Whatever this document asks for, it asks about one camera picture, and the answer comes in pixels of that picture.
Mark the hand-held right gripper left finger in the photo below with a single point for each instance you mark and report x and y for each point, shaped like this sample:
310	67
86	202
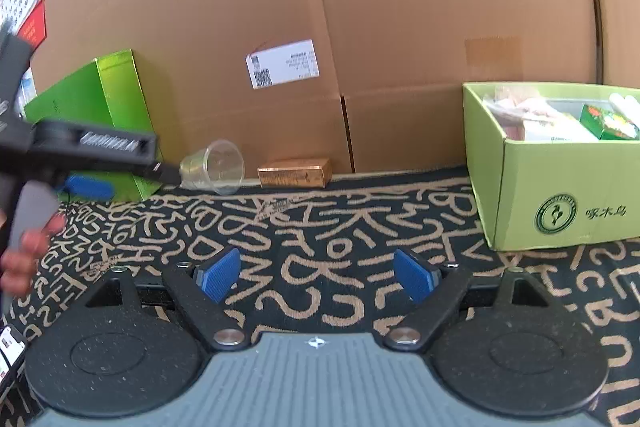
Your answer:
217	274

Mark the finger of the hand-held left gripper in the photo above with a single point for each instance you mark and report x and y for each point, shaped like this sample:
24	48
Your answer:
165	172
90	189

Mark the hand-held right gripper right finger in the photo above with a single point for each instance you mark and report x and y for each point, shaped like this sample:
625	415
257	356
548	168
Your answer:
415	274

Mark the clear plastic cup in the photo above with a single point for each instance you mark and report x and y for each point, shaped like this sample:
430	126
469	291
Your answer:
220	167

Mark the light green box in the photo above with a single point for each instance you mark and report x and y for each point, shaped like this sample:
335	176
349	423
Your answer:
550	197

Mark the orange and white box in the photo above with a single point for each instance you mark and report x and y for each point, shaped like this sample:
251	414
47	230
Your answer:
555	127

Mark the bright green printed box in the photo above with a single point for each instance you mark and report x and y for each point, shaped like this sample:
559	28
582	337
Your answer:
610	122

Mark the white rubber glove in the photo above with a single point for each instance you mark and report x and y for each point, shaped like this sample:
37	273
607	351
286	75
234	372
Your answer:
625	107

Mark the person's left hand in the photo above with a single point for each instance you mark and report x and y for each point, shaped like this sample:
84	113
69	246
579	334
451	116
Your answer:
22	267

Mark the tall glossy green box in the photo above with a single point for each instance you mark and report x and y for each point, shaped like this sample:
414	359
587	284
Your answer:
120	107

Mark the black letter-patterned table cloth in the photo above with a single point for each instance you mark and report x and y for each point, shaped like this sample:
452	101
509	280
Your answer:
325	232

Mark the copper coloured box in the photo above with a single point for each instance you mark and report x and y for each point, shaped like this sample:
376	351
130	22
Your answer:
295	172

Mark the smartphone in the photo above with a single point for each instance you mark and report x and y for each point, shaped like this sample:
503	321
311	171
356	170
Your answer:
10	352

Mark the large cardboard box with label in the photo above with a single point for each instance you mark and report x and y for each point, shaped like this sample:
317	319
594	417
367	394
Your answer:
400	7

